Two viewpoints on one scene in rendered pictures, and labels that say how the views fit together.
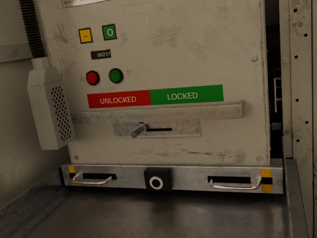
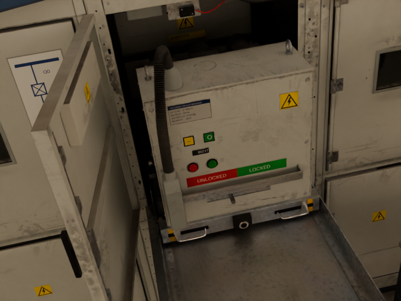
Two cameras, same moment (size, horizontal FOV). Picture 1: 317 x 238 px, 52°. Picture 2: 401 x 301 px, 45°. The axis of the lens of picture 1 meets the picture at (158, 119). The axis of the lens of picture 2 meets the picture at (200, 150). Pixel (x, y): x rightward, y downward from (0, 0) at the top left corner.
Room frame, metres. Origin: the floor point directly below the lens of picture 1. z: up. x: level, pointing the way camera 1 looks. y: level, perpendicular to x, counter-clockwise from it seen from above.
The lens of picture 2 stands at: (-0.30, 0.65, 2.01)
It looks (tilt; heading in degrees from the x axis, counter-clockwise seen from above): 35 degrees down; 333
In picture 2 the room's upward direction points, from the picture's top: 8 degrees counter-clockwise
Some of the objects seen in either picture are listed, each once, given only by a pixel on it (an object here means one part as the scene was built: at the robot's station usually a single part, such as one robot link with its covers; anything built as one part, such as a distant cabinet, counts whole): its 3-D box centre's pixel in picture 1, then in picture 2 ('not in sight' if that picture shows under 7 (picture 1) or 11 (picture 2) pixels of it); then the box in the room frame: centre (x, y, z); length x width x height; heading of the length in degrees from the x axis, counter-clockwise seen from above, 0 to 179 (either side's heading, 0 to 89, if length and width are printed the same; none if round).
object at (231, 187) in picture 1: (234, 182); (293, 211); (0.62, -0.14, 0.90); 0.11 x 0.05 x 0.01; 70
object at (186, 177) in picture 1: (162, 173); (240, 215); (0.72, 0.01, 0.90); 0.54 x 0.05 x 0.06; 70
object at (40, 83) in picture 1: (52, 107); (173, 199); (0.72, 0.23, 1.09); 0.08 x 0.05 x 0.17; 160
